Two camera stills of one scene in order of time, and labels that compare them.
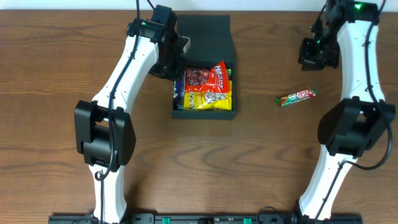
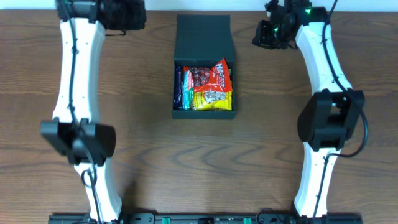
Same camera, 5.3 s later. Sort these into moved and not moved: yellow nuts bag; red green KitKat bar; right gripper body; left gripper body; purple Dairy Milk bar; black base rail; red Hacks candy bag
Moved: right gripper body; red green KitKat bar; left gripper body
Not moved: black base rail; red Hacks candy bag; purple Dairy Milk bar; yellow nuts bag
